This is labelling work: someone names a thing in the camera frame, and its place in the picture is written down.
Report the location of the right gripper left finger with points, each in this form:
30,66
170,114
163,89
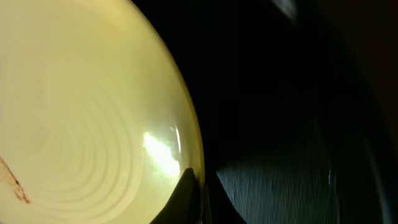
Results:
183,206

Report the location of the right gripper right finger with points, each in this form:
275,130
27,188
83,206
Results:
218,208

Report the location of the yellow plate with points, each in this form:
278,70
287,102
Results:
97,125

